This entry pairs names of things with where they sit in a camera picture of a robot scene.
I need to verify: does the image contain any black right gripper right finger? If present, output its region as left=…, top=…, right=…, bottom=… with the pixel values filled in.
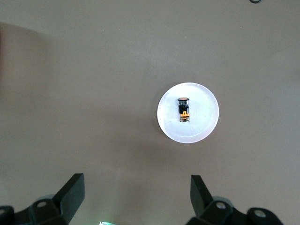
left=186, top=175, right=283, bottom=225

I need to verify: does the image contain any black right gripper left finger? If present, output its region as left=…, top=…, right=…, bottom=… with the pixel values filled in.
left=0, top=173, right=85, bottom=225

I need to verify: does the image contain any orange push button switch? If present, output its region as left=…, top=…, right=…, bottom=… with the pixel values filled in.
left=176, top=97, right=191, bottom=123

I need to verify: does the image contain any pale pink round plate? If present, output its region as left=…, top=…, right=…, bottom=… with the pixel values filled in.
left=156, top=82, right=220, bottom=144

